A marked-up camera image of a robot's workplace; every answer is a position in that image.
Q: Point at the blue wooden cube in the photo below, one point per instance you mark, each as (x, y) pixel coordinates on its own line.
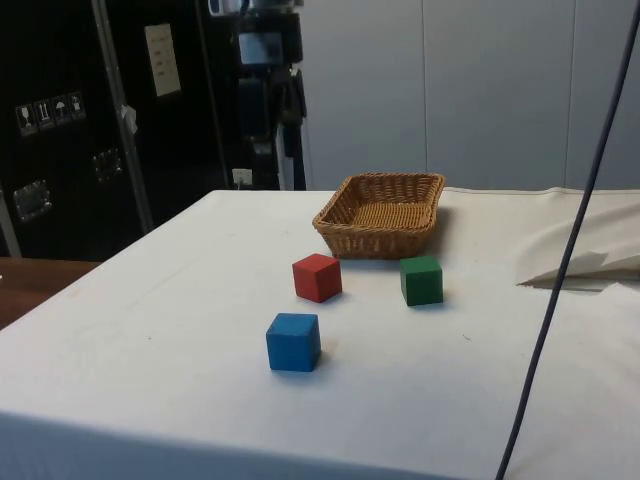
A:
(292, 342)

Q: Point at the red wooden cube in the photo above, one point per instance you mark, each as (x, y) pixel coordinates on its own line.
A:
(316, 278)

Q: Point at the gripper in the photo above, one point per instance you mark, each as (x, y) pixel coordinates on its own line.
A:
(254, 105)

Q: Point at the black cabinet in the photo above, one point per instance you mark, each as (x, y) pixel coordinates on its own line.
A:
(70, 150)

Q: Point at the brown wicker basket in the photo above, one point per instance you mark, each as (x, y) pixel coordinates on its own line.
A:
(385, 217)

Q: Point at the green wooden cube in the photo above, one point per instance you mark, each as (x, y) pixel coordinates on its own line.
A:
(421, 280)

